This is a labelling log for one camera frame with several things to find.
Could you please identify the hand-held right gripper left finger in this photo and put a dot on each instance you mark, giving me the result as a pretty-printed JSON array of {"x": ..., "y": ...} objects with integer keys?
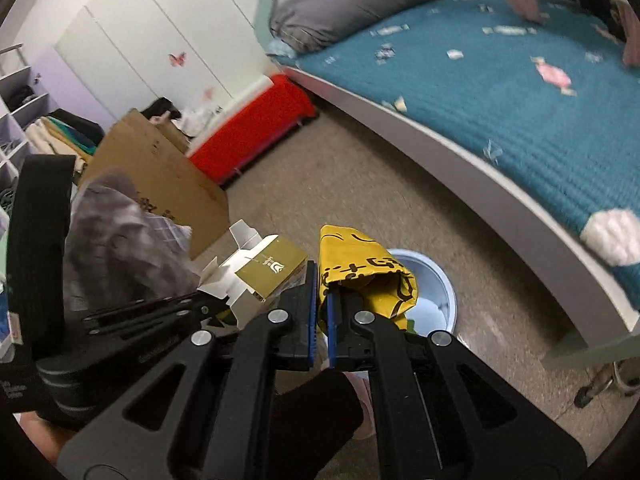
[{"x": 295, "y": 340}]

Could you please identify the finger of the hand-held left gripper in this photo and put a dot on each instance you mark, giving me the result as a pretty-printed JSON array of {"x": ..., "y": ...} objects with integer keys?
[
  {"x": 150, "y": 310},
  {"x": 160, "y": 325}
]

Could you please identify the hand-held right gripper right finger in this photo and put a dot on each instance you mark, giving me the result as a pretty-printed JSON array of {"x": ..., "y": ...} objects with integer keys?
[{"x": 350, "y": 345}]

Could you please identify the white and gold carton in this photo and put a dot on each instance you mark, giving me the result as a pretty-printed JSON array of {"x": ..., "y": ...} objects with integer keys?
[{"x": 270, "y": 265}]

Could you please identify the yellow snack packet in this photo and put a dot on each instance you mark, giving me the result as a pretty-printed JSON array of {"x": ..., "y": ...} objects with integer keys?
[{"x": 360, "y": 260}]

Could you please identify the light blue waste bin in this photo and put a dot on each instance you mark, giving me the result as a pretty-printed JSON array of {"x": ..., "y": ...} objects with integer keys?
[{"x": 432, "y": 305}]

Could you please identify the person's left forearm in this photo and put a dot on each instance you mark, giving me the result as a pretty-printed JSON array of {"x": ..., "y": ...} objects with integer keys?
[{"x": 42, "y": 440}]

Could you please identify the white slipper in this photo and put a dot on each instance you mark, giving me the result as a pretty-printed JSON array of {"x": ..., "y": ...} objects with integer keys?
[{"x": 361, "y": 405}]

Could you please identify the grey checked tablecloth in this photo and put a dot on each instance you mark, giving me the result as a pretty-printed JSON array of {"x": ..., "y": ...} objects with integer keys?
[{"x": 115, "y": 240}]

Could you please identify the person's black trouser leg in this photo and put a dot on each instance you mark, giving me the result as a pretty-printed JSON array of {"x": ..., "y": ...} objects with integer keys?
[{"x": 315, "y": 425}]

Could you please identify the large cardboard box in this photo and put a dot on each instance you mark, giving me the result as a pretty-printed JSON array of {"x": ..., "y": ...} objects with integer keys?
[{"x": 150, "y": 170}]

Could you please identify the white plastic bag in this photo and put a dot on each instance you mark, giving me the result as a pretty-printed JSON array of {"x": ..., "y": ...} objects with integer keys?
[{"x": 200, "y": 120}]

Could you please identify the hanging jackets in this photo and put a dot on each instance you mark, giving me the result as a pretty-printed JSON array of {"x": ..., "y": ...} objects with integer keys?
[{"x": 65, "y": 132}]

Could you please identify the black clothing pile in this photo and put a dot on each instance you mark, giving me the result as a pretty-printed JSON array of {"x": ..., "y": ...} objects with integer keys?
[{"x": 160, "y": 109}]

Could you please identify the red covered bench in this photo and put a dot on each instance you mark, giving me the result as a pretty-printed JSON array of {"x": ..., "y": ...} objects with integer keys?
[{"x": 250, "y": 125}]

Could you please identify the faded pink butterfly sticker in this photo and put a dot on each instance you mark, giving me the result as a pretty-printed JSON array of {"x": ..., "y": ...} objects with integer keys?
[{"x": 208, "y": 93}]

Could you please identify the white stair shelf unit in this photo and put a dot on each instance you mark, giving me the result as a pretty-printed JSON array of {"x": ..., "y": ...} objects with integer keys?
[{"x": 20, "y": 125}]

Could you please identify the red butterfly sticker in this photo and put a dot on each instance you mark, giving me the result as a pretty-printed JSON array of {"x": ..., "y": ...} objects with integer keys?
[{"x": 177, "y": 58}]

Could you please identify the teal bed with fish sheet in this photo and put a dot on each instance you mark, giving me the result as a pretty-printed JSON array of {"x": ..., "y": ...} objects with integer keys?
[{"x": 500, "y": 110}]

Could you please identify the white wardrobe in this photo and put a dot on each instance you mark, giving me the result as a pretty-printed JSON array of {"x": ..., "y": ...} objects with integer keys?
[{"x": 125, "y": 25}]

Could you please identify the light blue plaid pillow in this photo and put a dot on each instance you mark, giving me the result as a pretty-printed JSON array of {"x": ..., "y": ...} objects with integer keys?
[{"x": 280, "y": 51}]

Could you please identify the grey pillow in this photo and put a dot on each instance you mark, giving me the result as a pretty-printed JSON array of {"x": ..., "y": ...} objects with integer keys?
[{"x": 350, "y": 5}]

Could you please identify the mint bunk bed frame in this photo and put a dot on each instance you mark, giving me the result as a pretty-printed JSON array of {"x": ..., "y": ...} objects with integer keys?
[{"x": 450, "y": 160}]

